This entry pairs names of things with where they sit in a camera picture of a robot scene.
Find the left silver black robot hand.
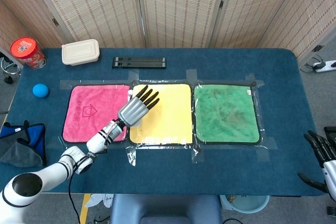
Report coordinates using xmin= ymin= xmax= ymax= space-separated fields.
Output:
xmin=117 ymin=84 xmax=160 ymax=128

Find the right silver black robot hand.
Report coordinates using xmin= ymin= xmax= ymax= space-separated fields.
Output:
xmin=298 ymin=130 xmax=336 ymax=201

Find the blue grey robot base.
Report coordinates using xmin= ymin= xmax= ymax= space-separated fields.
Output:
xmin=109 ymin=194 xmax=223 ymax=224

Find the yellow cloth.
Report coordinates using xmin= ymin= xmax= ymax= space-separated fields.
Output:
xmin=128 ymin=83 xmax=194 ymax=145

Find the pink cloth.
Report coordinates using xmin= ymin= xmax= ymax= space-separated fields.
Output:
xmin=62 ymin=84 xmax=131 ymax=143

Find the green cloth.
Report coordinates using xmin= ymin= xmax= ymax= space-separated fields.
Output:
xmin=193 ymin=83 xmax=261 ymax=145

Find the grey cloth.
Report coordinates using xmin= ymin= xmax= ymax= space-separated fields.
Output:
xmin=0 ymin=137 xmax=44 ymax=167

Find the clear tape strip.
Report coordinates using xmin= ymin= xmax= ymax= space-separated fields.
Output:
xmin=125 ymin=144 xmax=137 ymax=167
xmin=191 ymin=145 xmax=205 ymax=164

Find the black box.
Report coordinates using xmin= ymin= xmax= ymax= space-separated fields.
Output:
xmin=323 ymin=126 xmax=336 ymax=143

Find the black folded stand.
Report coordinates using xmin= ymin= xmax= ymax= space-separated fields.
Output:
xmin=112 ymin=56 xmax=167 ymax=69

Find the beige lidded lunch box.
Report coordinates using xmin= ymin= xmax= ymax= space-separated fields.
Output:
xmin=61 ymin=39 xmax=101 ymax=67

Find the light blue bucket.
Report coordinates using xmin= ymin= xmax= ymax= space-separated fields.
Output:
xmin=219 ymin=195 xmax=270 ymax=214

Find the white crumpled bag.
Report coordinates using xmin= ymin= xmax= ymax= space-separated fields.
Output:
xmin=86 ymin=194 xmax=114 ymax=208

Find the blue ball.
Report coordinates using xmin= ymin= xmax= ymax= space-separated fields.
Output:
xmin=32 ymin=83 xmax=49 ymax=98

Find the blue fabric bag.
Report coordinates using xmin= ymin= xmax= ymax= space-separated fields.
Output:
xmin=0 ymin=120 xmax=47 ymax=167

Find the white power strip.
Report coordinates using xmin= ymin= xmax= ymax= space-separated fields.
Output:
xmin=313 ymin=60 xmax=336 ymax=73

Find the woven folding screen panel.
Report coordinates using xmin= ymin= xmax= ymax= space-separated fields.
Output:
xmin=258 ymin=0 xmax=336 ymax=62
xmin=26 ymin=0 xmax=146 ymax=49
xmin=0 ymin=0 xmax=71 ymax=51
xmin=135 ymin=0 xmax=229 ymax=49
xmin=209 ymin=0 xmax=310 ymax=49

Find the red snack canister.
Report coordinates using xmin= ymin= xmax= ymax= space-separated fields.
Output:
xmin=9 ymin=37 xmax=47 ymax=69

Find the chrome stool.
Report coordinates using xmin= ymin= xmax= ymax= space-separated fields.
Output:
xmin=0 ymin=53 xmax=22 ymax=84

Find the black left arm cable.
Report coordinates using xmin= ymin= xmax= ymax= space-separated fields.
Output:
xmin=68 ymin=175 xmax=81 ymax=224

